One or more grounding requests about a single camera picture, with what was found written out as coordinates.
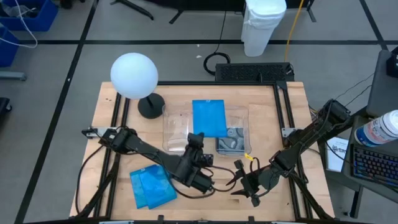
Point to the white paper sheet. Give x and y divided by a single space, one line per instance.
335 155

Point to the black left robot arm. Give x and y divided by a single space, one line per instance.
149 151

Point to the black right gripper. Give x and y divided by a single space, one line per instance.
261 182

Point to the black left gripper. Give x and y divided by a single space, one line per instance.
192 158

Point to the black device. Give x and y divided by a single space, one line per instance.
392 62

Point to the black table clamp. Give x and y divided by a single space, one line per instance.
160 218
251 219

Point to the grey metal bar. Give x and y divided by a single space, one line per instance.
12 75

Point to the black stand foot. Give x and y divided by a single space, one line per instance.
178 16
133 9
311 12

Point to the black perforated metal box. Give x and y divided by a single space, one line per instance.
252 72

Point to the black caster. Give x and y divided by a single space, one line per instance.
4 104

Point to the clear plastic bin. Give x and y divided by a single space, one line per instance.
174 124
241 118

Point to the dark grey desk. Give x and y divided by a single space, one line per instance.
373 190

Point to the white trash bin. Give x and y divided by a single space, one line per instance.
261 28

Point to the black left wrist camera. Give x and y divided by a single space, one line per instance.
207 160

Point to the white globe table lamp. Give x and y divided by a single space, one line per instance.
133 74

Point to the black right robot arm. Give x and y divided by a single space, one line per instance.
311 135

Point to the black aluminium table frame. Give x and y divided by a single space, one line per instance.
217 83

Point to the blue plastic crate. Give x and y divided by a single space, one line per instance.
7 49
43 21

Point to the black backlit keyboard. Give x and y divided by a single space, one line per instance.
376 165

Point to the white wipes canister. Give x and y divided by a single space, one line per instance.
376 130

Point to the grey side table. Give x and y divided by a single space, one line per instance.
384 90

